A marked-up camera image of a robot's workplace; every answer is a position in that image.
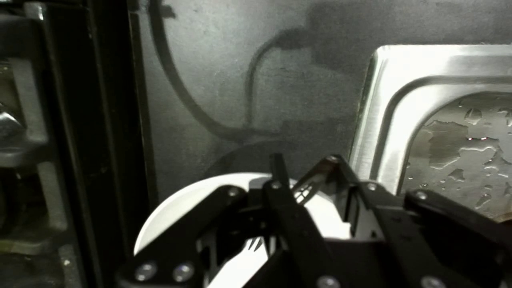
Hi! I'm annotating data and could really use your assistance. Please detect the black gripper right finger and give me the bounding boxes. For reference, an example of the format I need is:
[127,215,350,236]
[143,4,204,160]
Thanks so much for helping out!
[324,154,512,288]

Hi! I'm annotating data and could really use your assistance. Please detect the white round plate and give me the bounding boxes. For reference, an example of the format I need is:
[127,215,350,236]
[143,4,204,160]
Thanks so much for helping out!
[132,172,354,288]

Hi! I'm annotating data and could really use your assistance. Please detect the black cast iron grate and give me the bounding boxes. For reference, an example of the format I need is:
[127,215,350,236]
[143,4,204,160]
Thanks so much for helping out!
[0,53,73,288]

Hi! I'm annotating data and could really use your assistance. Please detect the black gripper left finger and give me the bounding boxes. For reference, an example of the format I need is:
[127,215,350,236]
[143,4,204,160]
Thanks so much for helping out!
[113,152,345,288]

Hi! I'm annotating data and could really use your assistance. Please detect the stainless steel sink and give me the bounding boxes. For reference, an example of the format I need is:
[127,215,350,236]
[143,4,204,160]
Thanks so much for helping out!
[348,44,512,224]

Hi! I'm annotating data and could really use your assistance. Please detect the dark metal fork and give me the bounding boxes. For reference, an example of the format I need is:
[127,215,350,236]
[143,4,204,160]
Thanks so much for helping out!
[241,157,337,256]

